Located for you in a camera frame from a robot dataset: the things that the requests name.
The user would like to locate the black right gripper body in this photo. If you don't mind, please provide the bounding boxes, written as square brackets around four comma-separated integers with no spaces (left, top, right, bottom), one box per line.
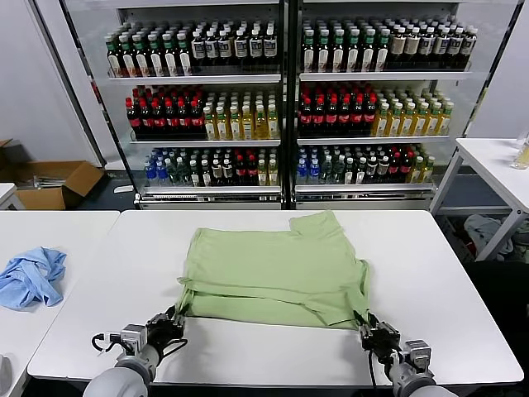
[361,323,401,355]

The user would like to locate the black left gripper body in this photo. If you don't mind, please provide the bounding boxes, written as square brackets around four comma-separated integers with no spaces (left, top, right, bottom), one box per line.
[145,314,186,347]

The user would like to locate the light green t-shirt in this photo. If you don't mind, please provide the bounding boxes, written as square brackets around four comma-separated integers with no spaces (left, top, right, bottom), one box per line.
[176,209,372,331]

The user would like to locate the grey clothes pile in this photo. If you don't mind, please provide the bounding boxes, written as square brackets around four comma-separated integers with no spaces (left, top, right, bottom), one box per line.
[462,213,517,260]

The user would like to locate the glass door beverage cooler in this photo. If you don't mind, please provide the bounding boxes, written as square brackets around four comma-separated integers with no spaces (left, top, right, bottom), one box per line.
[288,0,497,211]
[61,0,291,211]

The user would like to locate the white cooler shelf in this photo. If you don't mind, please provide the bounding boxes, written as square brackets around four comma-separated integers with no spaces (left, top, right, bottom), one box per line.
[140,184,283,195]
[299,72,474,83]
[130,138,282,149]
[107,73,282,87]
[295,183,437,194]
[297,134,451,146]

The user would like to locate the crumpled light blue shirt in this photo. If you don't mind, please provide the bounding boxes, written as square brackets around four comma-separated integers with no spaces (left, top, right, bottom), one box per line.
[0,246,68,310]

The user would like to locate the small red cap cola bottle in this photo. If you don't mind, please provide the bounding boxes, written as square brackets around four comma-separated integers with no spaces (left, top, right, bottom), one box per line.
[388,151,402,184]
[245,155,260,187]
[399,151,413,184]
[234,155,248,187]

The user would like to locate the open cardboard box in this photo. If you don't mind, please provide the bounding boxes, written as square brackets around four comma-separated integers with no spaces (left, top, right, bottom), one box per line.
[0,138,107,211]

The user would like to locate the white plastic container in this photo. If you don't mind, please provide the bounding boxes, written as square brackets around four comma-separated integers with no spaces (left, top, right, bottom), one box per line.
[0,354,13,392]

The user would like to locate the silver metal parts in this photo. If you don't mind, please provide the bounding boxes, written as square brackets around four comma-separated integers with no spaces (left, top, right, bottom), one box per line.
[31,175,64,188]

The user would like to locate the yellow juice bottle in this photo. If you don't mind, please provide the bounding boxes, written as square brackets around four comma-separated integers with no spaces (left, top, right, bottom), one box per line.
[425,103,441,136]
[253,104,269,140]
[374,103,392,138]
[400,103,417,137]
[216,106,231,141]
[203,106,218,141]
[436,102,455,136]
[241,105,255,141]
[228,105,242,141]
[412,103,429,137]
[266,103,281,140]
[388,103,404,138]

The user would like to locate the white side table right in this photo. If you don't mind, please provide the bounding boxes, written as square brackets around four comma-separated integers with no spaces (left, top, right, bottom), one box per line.
[429,137,529,262]

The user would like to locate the small white table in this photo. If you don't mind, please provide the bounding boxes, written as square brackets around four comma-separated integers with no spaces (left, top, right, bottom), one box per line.
[0,183,26,211]

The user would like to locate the clear yellowish bottle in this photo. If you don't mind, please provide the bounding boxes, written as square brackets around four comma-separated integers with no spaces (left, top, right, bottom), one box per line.
[510,131,529,170]

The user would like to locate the open glass cooler door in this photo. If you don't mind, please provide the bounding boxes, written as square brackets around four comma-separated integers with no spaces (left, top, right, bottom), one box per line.
[32,0,109,169]
[462,0,529,140]

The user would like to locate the green cap tea bottle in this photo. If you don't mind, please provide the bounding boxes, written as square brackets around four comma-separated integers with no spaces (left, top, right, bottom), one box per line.
[176,31,193,77]
[361,31,377,74]
[346,31,362,74]
[105,36,126,79]
[303,31,318,74]
[132,34,152,78]
[147,33,165,78]
[161,32,179,77]
[331,31,347,74]
[317,31,333,74]
[374,31,390,74]
[118,35,140,78]

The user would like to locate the dark bottle white blue label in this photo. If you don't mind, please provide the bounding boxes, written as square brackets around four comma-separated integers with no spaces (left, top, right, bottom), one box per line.
[460,27,477,69]
[191,29,207,67]
[263,26,279,66]
[417,27,435,69]
[205,28,220,67]
[233,27,250,66]
[446,27,463,69]
[217,28,233,66]
[432,27,450,69]
[248,27,265,66]

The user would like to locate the dark bottle beige label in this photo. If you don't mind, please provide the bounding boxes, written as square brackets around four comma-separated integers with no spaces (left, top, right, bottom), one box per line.
[389,27,406,69]
[403,27,421,69]

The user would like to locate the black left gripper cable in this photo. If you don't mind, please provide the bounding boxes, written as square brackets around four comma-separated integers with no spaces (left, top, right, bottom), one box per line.
[159,337,189,360]

